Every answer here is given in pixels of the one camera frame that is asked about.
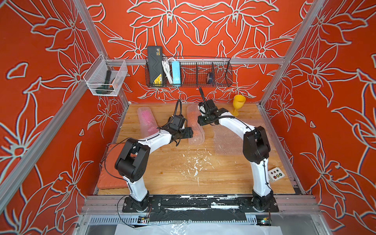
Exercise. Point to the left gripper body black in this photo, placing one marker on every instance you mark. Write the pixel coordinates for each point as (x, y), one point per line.
(177, 132)

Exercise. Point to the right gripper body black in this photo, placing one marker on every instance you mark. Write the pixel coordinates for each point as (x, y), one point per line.
(204, 120)

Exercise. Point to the orange glass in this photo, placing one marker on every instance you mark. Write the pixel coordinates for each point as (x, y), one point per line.
(198, 133)

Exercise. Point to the yellow plastic wine glass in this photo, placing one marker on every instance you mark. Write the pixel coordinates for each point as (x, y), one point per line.
(238, 102)

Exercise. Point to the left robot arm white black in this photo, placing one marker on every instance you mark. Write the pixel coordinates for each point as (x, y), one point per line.
(132, 162)

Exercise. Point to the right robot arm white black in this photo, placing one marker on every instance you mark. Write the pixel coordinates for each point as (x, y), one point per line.
(255, 148)

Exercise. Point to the pink glass in bubble wrap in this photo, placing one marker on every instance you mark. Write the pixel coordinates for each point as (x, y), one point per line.
(148, 124)

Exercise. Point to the small dark object in basket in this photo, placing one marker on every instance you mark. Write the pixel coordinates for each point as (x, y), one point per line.
(210, 78)

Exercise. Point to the light blue power bank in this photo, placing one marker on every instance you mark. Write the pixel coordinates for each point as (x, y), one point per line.
(176, 75)

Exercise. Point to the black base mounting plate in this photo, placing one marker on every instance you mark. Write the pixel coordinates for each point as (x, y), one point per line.
(158, 203)

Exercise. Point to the black box in basket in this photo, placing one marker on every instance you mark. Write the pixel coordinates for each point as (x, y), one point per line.
(156, 72)

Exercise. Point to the dark green tool in bin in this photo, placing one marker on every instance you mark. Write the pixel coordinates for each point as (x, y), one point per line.
(105, 88)

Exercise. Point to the white button control box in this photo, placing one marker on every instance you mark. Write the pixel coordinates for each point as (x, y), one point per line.
(275, 174)

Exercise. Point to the orange plastic tool case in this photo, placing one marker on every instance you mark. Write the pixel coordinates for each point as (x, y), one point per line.
(109, 177)

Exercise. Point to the black wire wall basket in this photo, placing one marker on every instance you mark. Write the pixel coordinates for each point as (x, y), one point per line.
(194, 72)

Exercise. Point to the clear acrylic wall bin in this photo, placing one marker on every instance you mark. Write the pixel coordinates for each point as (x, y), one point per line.
(95, 76)

